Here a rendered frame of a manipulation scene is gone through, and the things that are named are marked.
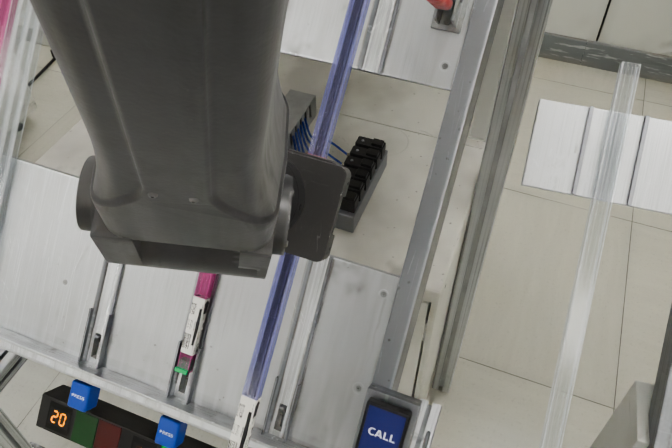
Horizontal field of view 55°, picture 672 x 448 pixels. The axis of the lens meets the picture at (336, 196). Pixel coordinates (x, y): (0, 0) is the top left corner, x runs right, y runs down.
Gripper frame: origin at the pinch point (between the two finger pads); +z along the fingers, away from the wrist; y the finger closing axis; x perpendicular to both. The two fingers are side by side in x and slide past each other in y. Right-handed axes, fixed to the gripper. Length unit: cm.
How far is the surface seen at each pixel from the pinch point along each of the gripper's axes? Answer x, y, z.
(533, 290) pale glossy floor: 18, -28, 122
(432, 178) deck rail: -3.9, -8.3, 9.0
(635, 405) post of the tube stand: 10.6, -30.6, 12.0
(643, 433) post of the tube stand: 12.2, -31.4, 10.0
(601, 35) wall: -66, -30, 193
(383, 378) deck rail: 15.2, -9.0, 9.2
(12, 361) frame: 48, 59, 46
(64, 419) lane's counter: 33.2, 24.1, 11.7
